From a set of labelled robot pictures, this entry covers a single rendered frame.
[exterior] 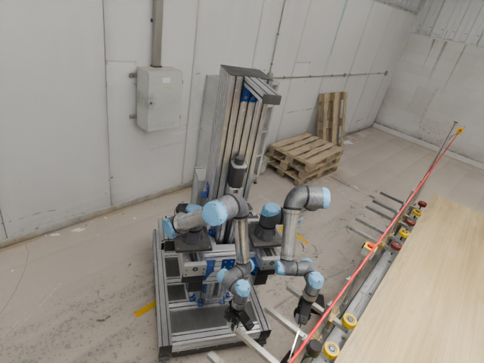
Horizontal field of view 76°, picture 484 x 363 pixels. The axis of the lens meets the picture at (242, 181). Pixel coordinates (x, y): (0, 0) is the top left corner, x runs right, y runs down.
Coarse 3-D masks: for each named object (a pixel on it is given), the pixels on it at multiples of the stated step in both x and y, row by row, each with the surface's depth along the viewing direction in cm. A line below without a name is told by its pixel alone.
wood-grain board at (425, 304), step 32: (416, 224) 286; (448, 224) 296; (480, 224) 308; (416, 256) 244; (448, 256) 251; (480, 256) 259; (384, 288) 208; (416, 288) 213; (448, 288) 219; (480, 288) 225; (384, 320) 185; (416, 320) 189; (448, 320) 194; (480, 320) 198; (352, 352) 163; (384, 352) 166; (416, 352) 170; (448, 352) 173; (480, 352) 177
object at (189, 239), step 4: (188, 232) 188; (192, 232) 188; (196, 232) 188; (200, 232) 191; (180, 236) 193; (184, 236) 190; (188, 236) 189; (192, 236) 189; (196, 236) 189; (200, 236) 193; (204, 236) 196; (184, 240) 190; (188, 240) 189; (192, 240) 189; (196, 240) 190; (200, 240) 192; (188, 244) 190; (192, 244) 190; (196, 244) 191
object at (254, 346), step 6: (240, 330) 167; (240, 336) 166; (246, 336) 165; (246, 342) 163; (252, 342) 162; (252, 348) 162; (258, 348) 160; (258, 354) 160; (264, 354) 158; (270, 354) 158; (264, 360) 158; (270, 360) 156; (276, 360) 156
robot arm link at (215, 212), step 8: (216, 200) 145; (224, 200) 146; (232, 200) 148; (200, 208) 158; (208, 208) 144; (216, 208) 142; (224, 208) 143; (232, 208) 147; (240, 208) 151; (176, 216) 172; (184, 216) 166; (192, 216) 159; (200, 216) 154; (208, 216) 145; (216, 216) 142; (224, 216) 143; (232, 216) 148; (168, 224) 171; (176, 224) 170; (184, 224) 165; (192, 224) 161; (200, 224) 158; (216, 224) 144; (168, 232) 174; (176, 232) 172; (184, 232) 172
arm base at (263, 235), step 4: (260, 224) 205; (256, 228) 208; (260, 228) 206; (264, 228) 204; (268, 228) 203; (272, 228) 204; (256, 232) 207; (260, 232) 205; (264, 232) 204; (268, 232) 204; (272, 232) 206; (256, 236) 208; (260, 236) 206; (264, 236) 205; (268, 236) 205; (272, 236) 207; (264, 240) 206; (268, 240) 206; (272, 240) 208
